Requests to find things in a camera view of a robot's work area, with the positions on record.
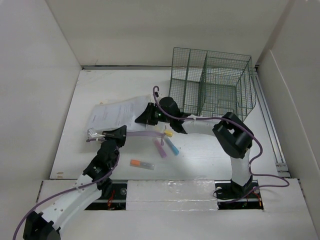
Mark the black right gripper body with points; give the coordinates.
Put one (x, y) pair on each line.
(159, 115)

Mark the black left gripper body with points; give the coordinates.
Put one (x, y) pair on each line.
(118, 143)

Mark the clear purple zipper pouch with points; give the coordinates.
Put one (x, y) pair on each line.
(142, 131)

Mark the clear zipper document pouch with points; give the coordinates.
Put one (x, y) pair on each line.
(111, 116)

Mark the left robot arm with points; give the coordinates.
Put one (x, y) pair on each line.
(93, 183)

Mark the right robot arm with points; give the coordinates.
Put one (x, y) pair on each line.
(232, 134)

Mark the yellow highlighter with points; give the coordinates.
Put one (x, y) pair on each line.
(168, 133)

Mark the orange grey highlighter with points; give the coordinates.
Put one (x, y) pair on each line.
(142, 164)

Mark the blue highlighter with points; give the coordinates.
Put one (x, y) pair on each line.
(171, 146)

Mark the pink purple highlighter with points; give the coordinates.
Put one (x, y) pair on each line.
(159, 148)

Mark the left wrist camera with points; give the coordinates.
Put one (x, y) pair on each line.
(93, 134)

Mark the green wire mesh organizer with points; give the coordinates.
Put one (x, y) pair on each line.
(211, 83)

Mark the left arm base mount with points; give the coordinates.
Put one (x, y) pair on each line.
(115, 200)

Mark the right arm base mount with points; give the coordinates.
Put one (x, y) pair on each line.
(233, 197)

